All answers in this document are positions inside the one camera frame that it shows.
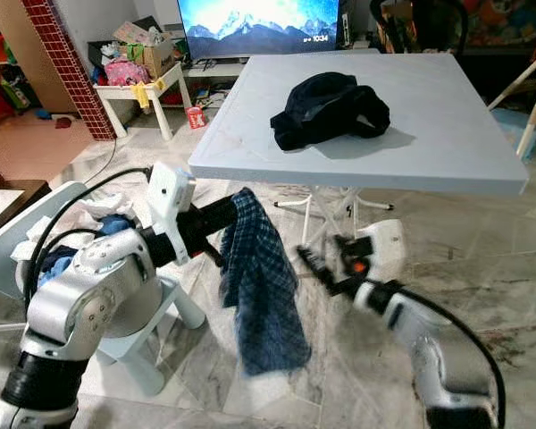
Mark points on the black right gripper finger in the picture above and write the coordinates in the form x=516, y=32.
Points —
x=347, y=243
x=322, y=266

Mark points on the blue plaid shirt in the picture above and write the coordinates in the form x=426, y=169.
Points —
x=268, y=304

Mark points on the black garment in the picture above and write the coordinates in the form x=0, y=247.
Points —
x=326, y=112

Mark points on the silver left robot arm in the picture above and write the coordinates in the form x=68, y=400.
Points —
x=98, y=295

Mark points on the red white carton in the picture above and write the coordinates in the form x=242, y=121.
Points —
x=196, y=118

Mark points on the large crumpled white cloth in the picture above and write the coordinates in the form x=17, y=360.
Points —
x=98, y=210

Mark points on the long yellow cloth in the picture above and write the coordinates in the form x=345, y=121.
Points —
x=142, y=96

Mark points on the light blue plastic table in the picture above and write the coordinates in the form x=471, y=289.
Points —
x=438, y=134

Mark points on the short yellow cloth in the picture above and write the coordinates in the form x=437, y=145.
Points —
x=161, y=84

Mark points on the small white table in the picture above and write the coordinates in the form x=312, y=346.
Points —
x=121, y=92

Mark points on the blue cloth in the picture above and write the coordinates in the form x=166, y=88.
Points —
x=54, y=264

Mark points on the pink bag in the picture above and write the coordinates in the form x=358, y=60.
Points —
x=125, y=73

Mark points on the open cardboard box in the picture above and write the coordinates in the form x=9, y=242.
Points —
x=147, y=49

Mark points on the flat screen television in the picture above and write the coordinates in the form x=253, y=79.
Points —
x=259, y=27

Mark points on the light blue box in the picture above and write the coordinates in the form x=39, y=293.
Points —
x=516, y=121

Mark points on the black folded stroller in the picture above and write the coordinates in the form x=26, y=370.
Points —
x=420, y=22

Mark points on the brown wooden door board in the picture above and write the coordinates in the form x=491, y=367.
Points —
x=27, y=54

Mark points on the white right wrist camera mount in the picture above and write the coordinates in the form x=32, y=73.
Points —
x=386, y=248

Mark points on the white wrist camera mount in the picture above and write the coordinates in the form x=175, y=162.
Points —
x=170, y=197
x=386, y=248

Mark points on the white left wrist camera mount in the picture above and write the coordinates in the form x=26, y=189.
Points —
x=170, y=197

